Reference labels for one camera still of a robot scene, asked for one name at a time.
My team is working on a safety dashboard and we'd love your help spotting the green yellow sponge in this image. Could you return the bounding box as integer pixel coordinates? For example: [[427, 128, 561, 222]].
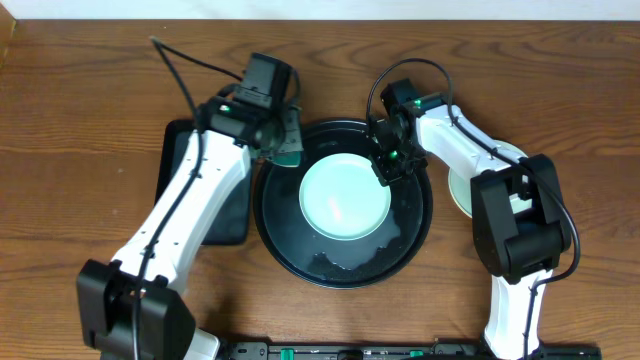
[[270, 152, 302, 168]]

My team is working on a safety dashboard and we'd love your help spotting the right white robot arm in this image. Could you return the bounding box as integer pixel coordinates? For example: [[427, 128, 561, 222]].
[[369, 87, 579, 359]]

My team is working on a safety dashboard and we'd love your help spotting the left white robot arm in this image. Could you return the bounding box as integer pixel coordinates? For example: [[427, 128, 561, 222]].
[[76, 96, 302, 359]]

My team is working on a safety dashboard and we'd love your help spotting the light green back plate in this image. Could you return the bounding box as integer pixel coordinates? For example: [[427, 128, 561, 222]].
[[299, 153, 392, 241]]

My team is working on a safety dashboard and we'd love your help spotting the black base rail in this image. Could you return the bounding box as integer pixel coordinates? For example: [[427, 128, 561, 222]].
[[219, 340, 603, 360]]

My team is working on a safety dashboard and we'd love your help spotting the yellow plate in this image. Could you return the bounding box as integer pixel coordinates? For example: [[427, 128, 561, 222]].
[[449, 184, 472, 218]]

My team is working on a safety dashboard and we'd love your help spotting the black round tray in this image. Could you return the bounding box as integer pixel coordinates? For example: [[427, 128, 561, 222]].
[[253, 118, 433, 289]]

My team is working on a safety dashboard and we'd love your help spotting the black rectangular tray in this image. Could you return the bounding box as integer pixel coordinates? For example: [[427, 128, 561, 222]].
[[154, 119, 252, 246]]

